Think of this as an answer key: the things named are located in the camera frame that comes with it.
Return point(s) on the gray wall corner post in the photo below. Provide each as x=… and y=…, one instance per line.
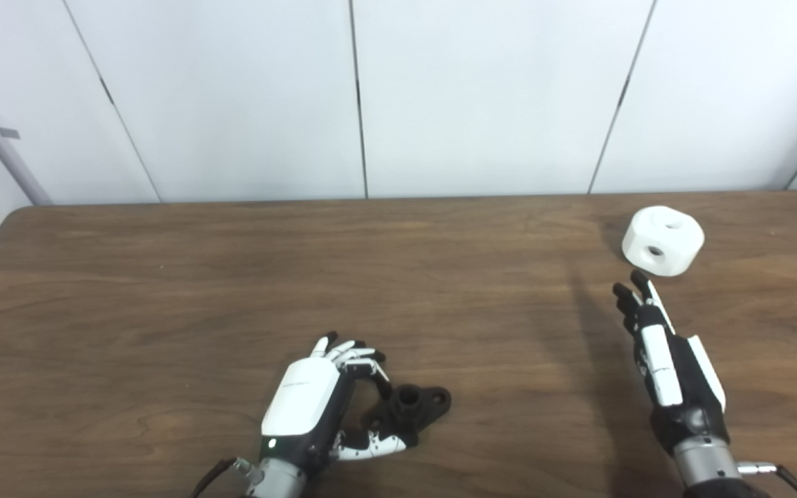
x=1, y=142

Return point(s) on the round white plastic piece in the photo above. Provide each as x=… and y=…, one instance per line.
x=679, y=242

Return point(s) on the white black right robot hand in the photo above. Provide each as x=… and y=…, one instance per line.
x=685, y=394

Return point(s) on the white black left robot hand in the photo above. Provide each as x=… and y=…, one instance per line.
x=301, y=398

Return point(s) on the small gray tag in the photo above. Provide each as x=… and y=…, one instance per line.
x=9, y=133

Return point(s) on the black flanged holder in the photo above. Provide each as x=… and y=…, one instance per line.
x=429, y=404

